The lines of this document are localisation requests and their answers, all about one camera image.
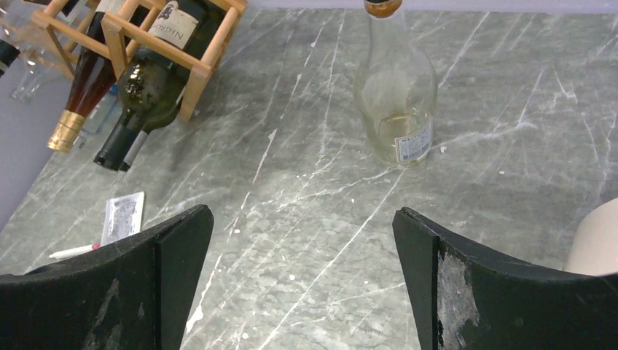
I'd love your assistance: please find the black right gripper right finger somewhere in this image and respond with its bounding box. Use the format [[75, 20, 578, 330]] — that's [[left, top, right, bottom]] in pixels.
[[392, 207, 617, 349]]

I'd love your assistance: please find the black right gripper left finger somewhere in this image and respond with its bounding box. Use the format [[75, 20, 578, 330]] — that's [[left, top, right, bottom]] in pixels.
[[1, 204, 214, 349]]

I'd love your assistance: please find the dark green wine bottle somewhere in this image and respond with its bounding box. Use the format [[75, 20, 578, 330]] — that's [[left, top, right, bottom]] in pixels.
[[93, 1, 225, 171]]

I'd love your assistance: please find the clear round glass bottle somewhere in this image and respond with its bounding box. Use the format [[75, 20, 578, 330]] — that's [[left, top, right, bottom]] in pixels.
[[353, 1, 437, 166]]

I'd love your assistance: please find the blue labelled clear bottle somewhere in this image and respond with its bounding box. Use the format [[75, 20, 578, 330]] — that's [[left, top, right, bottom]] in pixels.
[[73, 84, 119, 148]]

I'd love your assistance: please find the red wine bottle gold cap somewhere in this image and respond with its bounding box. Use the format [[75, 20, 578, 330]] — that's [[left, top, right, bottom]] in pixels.
[[47, 0, 127, 154]]

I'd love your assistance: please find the wooden wine rack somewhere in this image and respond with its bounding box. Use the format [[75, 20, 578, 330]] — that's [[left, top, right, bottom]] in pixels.
[[31, 0, 247, 123]]

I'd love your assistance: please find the clear plastic blister package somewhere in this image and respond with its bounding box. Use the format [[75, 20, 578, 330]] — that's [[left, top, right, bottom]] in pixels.
[[100, 191, 145, 246]]

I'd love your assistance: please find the white pink marker pen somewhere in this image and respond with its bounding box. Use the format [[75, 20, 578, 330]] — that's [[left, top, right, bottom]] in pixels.
[[49, 244, 101, 260]]

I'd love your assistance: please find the cream orange cylindrical drawer box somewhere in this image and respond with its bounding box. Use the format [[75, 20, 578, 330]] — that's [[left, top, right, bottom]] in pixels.
[[564, 198, 617, 276]]

